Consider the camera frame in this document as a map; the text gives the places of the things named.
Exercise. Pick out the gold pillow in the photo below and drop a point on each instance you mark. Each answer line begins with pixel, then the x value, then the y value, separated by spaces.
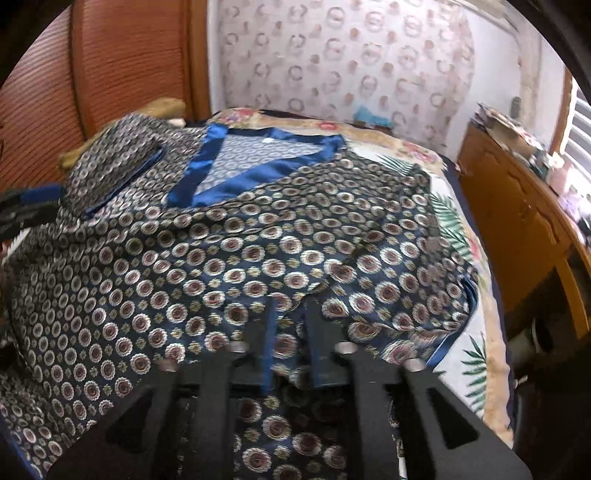
pixel 161 108

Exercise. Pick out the cardboard box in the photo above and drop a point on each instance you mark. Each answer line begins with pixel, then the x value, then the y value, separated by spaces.
pixel 508 129

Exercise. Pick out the blue patterned satin shirt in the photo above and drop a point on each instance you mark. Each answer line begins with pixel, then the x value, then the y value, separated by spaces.
pixel 231 240

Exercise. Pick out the grey window blinds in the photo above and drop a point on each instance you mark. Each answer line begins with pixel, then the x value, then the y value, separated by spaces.
pixel 579 134

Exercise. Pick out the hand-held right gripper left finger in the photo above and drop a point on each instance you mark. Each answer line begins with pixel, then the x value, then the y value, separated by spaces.
pixel 271 344

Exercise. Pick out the patterned wall cloth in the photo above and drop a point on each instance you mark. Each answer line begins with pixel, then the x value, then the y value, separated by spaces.
pixel 346 55

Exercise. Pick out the pink container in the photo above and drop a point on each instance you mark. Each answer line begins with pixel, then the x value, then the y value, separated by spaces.
pixel 565 180

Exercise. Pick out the wooden cabinet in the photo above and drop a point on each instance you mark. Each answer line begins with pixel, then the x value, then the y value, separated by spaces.
pixel 517 207

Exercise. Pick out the blue bag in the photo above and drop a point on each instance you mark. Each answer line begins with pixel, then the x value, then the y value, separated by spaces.
pixel 371 116

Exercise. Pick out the wooden window frame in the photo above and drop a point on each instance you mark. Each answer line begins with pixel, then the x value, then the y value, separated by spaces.
pixel 561 115

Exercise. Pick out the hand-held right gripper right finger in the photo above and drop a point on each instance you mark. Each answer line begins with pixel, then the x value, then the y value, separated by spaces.
pixel 317 350

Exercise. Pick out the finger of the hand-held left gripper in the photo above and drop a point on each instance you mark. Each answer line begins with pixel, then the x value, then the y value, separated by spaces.
pixel 32 212

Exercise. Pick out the wooden headboard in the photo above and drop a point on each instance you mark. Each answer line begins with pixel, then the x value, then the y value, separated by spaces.
pixel 115 60

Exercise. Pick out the leaf print blanket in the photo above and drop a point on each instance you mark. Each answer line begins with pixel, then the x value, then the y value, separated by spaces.
pixel 480 350

